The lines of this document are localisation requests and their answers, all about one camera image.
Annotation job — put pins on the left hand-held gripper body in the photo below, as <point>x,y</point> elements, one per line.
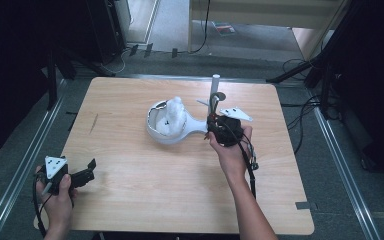
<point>56,171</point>

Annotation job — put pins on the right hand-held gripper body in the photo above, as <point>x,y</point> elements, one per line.
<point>228,131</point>

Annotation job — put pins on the person's right hand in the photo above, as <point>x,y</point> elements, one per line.
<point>233,158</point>

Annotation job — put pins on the person's left hand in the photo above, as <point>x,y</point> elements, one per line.
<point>60,206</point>

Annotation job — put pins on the white fluffy toy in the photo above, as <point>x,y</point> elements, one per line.
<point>173,116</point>

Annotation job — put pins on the magazine on floor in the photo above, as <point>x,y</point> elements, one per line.
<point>224,28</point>

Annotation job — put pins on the black tripod stand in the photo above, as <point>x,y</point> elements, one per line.
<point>296,68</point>

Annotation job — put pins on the black metal stand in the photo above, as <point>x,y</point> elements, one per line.
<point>60,73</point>

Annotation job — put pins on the grey tape strip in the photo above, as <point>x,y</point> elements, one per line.
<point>306,205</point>

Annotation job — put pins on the light wooden cabinet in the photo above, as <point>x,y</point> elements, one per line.
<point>308,41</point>

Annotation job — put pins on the black cabinet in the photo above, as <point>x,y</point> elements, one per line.
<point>108,30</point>

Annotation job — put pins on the metal floor rail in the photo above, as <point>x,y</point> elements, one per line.
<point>20,166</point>
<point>345,173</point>

